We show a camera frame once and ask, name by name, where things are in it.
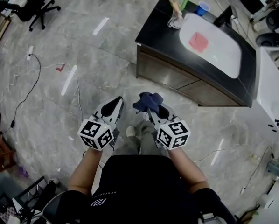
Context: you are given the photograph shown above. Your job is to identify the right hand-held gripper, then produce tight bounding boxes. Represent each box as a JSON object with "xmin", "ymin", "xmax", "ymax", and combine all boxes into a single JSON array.
[{"xmin": 146, "ymin": 103, "xmax": 192, "ymax": 151}]

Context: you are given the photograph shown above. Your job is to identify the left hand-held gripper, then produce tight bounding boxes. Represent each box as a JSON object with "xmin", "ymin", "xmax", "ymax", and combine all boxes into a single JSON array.
[{"xmin": 77, "ymin": 96, "xmax": 125, "ymax": 153}]

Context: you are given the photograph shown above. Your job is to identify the blue cloth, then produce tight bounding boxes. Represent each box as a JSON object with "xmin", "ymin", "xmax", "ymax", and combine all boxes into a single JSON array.
[{"xmin": 132, "ymin": 91, "xmax": 165, "ymax": 114}]

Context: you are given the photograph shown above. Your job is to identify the person's right forearm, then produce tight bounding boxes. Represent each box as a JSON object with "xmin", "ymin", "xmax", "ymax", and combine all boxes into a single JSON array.
[{"xmin": 168, "ymin": 147, "xmax": 210, "ymax": 193}]

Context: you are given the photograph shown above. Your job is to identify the person's left forearm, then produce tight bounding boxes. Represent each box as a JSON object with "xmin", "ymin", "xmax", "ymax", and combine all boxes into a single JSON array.
[{"xmin": 68, "ymin": 147, "xmax": 107, "ymax": 193}]

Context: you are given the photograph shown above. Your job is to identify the black-topped wooden sink cabinet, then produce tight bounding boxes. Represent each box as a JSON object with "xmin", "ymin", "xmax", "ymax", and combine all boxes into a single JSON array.
[{"xmin": 135, "ymin": 0, "xmax": 257, "ymax": 108}]

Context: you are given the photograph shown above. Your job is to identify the red cloth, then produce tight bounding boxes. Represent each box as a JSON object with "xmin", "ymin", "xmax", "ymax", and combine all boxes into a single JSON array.
[{"xmin": 188, "ymin": 31, "xmax": 209, "ymax": 54}]

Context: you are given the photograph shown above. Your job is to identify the person's grey trousers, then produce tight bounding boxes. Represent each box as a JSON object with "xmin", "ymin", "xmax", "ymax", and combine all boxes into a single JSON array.
[{"xmin": 116, "ymin": 120, "xmax": 169, "ymax": 157}]

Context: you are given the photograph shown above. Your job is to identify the person's black shirt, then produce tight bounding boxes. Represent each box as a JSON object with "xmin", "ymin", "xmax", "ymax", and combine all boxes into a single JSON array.
[{"xmin": 42, "ymin": 155, "xmax": 236, "ymax": 224}]

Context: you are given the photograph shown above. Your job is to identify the white sink basin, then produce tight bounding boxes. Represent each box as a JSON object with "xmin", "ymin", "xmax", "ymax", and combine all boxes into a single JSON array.
[{"xmin": 178, "ymin": 13, "xmax": 242, "ymax": 79}]

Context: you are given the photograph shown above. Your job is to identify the white power strip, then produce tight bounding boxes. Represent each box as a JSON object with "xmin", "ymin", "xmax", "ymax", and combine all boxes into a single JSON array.
[{"xmin": 26, "ymin": 45, "xmax": 35, "ymax": 61}]

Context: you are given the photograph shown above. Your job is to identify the purple item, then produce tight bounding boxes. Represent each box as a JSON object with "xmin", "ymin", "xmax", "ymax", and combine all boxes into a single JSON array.
[{"xmin": 18, "ymin": 166, "xmax": 30, "ymax": 180}]

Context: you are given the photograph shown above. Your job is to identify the white counter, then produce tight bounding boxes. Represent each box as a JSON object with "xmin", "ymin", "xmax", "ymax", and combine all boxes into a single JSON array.
[{"xmin": 256, "ymin": 46, "xmax": 279, "ymax": 147}]

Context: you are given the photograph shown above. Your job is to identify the blue cup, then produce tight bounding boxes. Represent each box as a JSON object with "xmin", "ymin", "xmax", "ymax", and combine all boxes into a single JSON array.
[{"xmin": 197, "ymin": 1, "xmax": 210, "ymax": 17}]

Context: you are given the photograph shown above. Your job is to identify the black faucet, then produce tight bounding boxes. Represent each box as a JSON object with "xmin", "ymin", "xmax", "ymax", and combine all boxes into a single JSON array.
[{"xmin": 213, "ymin": 5, "xmax": 235, "ymax": 28}]

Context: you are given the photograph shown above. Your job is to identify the brown wooden furniture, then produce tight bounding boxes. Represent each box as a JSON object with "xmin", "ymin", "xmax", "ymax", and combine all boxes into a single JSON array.
[{"xmin": 0, "ymin": 94, "xmax": 17, "ymax": 176}]

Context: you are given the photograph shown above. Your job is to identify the black and white chair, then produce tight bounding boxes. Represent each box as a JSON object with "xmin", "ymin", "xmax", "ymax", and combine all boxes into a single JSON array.
[{"xmin": 255, "ymin": 31, "xmax": 279, "ymax": 52}]

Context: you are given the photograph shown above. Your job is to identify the black office chair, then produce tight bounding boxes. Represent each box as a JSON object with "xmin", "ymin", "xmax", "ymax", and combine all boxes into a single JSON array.
[
  {"xmin": 0, "ymin": 0, "xmax": 62, "ymax": 32},
  {"xmin": 265, "ymin": 0, "xmax": 279, "ymax": 31}
]

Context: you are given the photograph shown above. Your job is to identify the white floor cable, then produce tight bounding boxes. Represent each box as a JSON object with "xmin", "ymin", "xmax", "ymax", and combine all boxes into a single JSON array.
[
  {"xmin": 192, "ymin": 143, "xmax": 248, "ymax": 163},
  {"xmin": 26, "ymin": 63, "xmax": 83, "ymax": 126}
]

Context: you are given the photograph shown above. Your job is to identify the black cable with adapter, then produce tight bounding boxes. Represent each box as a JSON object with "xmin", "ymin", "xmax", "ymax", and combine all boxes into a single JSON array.
[{"xmin": 0, "ymin": 54, "xmax": 42, "ymax": 136}]

